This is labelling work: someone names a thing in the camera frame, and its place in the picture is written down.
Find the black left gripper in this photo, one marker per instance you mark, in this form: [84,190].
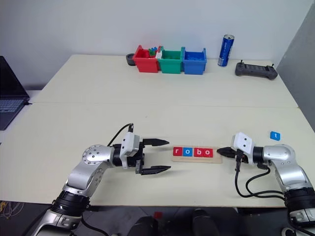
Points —
[139,157]

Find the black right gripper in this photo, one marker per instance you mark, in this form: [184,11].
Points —
[242,158]

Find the wooden letter tray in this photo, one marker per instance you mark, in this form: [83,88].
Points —
[216,159]

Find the red letter tile o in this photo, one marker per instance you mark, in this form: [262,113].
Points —
[207,152]

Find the red letter tile r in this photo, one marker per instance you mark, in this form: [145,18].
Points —
[178,152]

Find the red letter tile b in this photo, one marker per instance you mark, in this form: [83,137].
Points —
[198,152]

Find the blue letter tile o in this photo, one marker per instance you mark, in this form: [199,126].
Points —
[187,152]

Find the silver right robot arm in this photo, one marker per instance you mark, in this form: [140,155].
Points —
[290,172]

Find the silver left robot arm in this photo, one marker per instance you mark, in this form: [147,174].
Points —
[93,155]

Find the blue letter tile t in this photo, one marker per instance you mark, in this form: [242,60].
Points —
[275,135]

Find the small red object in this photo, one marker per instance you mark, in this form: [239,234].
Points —
[158,215]

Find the dark rounded shape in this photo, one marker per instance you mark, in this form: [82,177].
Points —
[144,227]
[204,221]

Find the grey handheld controller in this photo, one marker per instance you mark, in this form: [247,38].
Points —
[256,71]

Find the blue plastic bin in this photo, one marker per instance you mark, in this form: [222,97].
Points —
[194,67]

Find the green plastic bin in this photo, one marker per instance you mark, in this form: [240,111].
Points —
[170,66]

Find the red plastic bin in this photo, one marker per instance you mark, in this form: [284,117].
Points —
[146,64]

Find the black round holder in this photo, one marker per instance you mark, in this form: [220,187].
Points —
[129,60]

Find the blue drink can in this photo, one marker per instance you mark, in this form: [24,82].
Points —
[225,50]

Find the white plastic piece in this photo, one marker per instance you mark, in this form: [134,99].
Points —
[159,54]

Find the green toy block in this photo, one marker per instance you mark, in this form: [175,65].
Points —
[152,53]

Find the blue toy block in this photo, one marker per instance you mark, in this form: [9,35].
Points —
[155,49]

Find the grey partition panel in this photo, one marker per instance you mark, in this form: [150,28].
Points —
[301,61]

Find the dark laptop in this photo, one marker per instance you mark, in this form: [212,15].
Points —
[9,92]

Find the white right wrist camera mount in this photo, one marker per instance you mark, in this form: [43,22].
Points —
[242,141]

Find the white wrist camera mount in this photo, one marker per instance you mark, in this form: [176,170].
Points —
[242,141]
[128,145]

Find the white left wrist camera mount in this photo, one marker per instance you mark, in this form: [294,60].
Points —
[128,145]

